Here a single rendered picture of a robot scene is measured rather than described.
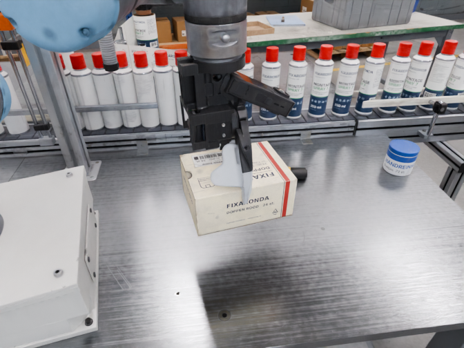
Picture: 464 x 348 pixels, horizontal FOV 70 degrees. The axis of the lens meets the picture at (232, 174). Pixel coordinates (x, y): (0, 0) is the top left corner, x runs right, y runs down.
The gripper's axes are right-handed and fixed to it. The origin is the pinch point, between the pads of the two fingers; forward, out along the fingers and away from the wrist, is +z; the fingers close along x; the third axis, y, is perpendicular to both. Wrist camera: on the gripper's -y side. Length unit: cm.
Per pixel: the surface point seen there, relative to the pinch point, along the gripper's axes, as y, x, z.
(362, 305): -15.9, 18.1, 17.8
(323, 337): -6.9, 21.1, 17.6
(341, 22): -127, -164, 19
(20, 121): 44, -53, 8
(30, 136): 43, -51, 12
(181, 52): 0.0, -44.2, -8.0
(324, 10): -126, -184, 14
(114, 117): 20, -48, 8
